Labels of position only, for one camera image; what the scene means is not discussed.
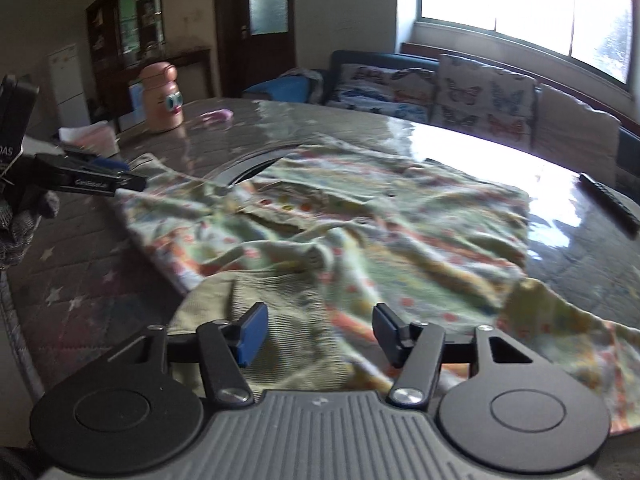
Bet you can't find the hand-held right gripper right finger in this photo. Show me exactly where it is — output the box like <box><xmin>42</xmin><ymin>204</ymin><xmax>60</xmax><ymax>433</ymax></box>
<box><xmin>372</xmin><ymin>303</ymin><xmax>548</xmax><ymax>406</ymax></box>

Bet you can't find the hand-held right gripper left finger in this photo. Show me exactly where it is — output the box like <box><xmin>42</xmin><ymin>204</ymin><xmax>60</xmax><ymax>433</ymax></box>
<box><xmin>107</xmin><ymin>302</ymin><xmax>269</xmax><ymax>406</ymax></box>

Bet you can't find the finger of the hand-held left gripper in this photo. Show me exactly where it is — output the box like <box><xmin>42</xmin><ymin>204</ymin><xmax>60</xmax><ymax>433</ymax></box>
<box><xmin>59</xmin><ymin>146</ymin><xmax>130</xmax><ymax>173</ymax></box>
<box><xmin>34</xmin><ymin>154</ymin><xmax>149</xmax><ymax>195</ymax></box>

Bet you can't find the floral patterned garment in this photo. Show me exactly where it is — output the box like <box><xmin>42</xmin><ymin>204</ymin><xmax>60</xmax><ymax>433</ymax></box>
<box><xmin>114</xmin><ymin>132</ymin><xmax>640</xmax><ymax>435</ymax></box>

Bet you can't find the pile of clothes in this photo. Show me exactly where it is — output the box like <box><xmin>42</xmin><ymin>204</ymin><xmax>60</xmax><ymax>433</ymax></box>
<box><xmin>274</xmin><ymin>67</ymin><xmax>325</xmax><ymax>105</ymax></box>

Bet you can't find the person's left hand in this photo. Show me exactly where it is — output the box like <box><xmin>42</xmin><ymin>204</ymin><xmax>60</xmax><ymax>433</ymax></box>
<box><xmin>0</xmin><ymin>187</ymin><xmax>62</xmax><ymax>270</ymax></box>

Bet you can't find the pink tissue pack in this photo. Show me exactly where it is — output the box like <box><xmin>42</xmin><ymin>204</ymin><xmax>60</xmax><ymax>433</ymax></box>
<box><xmin>58</xmin><ymin>121</ymin><xmax>122</xmax><ymax>157</ymax></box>

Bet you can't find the white refrigerator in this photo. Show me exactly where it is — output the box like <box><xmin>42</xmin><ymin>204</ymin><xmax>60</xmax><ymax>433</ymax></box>
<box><xmin>47</xmin><ymin>44</ymin><xmax>92</xmax><ymax>127</ymax></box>

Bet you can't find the light blue box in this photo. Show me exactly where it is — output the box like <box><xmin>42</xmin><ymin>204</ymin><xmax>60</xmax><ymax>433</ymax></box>
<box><xmin>122</xmin><ymin>82</ymin><xmax>149</xmax><ymax>131</ymax></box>

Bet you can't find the pink bottle with cartoon eyes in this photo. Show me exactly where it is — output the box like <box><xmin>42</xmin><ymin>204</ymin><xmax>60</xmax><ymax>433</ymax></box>
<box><xmin>138</xmin><ymin>61</ymin><xmax>185</xmax><ymax>133</ymax></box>

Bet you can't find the small pink object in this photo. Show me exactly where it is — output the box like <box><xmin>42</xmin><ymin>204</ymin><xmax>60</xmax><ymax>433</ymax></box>
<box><xmin>196</xmin><ymin>109</ymin><xmax>235</xmax><ymax>126</ymax></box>

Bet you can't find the dark wooden display cabinet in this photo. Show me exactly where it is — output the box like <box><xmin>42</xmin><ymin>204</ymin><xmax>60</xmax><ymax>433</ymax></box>
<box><xmin>86</xmin><ymin>0</ymin><xmax>166</xmax><ymax>111</ymax></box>

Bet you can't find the dark wooden door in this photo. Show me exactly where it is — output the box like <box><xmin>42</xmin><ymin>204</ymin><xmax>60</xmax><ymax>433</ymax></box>
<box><xmin>212</xmin><ymin>0</ymin><xmax>297</xmax><ymax>101</ymax></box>

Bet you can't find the butterfly print cushion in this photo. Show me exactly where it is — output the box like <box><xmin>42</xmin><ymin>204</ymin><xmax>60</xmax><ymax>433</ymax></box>
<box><xmin>431</xmin><ymin>54</ymin><xmax>538</xmax><ymax>152</ymax></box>
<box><xmin>332</xmin><ymin>63</ymin><xmax>439</xmax><ymax>120</ymax></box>

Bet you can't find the black remote control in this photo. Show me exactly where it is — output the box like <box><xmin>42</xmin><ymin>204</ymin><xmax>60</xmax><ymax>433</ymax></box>
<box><xmin>577</xmin><ymin>172</ymin><xmax>640</xmax><ymax>237</ymax></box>

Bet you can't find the dark blue sofa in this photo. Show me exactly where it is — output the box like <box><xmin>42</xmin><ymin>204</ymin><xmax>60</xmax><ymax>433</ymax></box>
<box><xmin>242</xmin><ymin>50</ymin><xmax>640</xmax><ymax>181</ymax></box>

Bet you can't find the plain white cushion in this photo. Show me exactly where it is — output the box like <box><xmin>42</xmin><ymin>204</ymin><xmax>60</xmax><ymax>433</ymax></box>
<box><xmin>531</xmin><ymin>83</ymin><xmax>623</xmax><ymax>185</ymax></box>

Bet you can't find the window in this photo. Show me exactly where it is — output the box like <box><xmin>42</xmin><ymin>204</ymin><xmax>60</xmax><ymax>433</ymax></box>
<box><xmin>418</xmin><ymin>0</ymin><xmax>635</xmax><ymax>86</ymax></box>

